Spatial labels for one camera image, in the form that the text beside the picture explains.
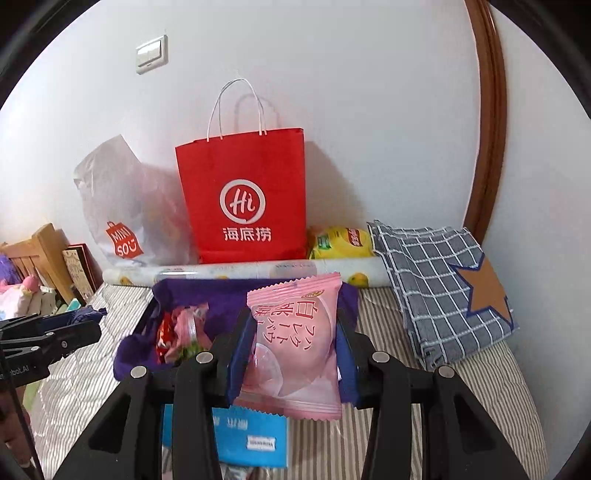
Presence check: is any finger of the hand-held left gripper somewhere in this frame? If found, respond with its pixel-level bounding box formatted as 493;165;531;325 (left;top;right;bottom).
32;322;102;365
0;308;108;330

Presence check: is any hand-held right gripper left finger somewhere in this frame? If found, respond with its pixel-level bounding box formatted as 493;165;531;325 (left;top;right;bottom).
53;307;259;480

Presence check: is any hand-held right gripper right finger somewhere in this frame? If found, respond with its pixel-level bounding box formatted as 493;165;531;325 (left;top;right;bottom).
335;307;532;480

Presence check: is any pink snack packet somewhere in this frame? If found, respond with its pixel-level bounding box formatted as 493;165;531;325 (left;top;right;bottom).
173;302;211;352
233;272;343;421

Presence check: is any purple cloth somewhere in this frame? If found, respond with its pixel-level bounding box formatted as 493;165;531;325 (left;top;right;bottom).
113;277;361;407

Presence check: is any red snack packet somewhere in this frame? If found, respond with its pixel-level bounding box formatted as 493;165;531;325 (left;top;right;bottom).
156;318;178;365

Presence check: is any framed picture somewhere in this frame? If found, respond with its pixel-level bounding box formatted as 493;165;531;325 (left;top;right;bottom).
62;243;103;303

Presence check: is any pink plush toy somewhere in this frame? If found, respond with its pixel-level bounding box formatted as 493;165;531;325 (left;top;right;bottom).
0;274;47;319

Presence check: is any striped bed sheet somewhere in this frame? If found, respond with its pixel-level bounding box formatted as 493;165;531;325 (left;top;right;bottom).
23;281;550;480

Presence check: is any wooden headboard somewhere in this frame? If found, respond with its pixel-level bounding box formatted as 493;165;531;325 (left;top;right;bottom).
0;223;77;305

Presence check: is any blue tissue pack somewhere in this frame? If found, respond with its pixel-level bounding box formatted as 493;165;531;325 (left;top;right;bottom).
161;404;289;469

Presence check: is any printed paper roll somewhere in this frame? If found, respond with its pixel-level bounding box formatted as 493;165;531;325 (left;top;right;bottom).
102;258;385;289

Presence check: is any checked fabric bag with star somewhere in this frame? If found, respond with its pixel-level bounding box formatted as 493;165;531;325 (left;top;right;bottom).
367;220;520;372

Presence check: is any white plastic bag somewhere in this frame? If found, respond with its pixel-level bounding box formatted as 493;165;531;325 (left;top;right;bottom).
74;135;200;269

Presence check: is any yellow snack packet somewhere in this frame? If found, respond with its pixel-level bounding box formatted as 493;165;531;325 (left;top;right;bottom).
307;225;376;260

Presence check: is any red paper bag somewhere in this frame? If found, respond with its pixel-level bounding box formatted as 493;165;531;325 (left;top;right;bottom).
174;78;309;265

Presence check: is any white light switch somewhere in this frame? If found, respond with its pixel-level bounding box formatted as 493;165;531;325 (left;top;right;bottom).
136;34;169;75

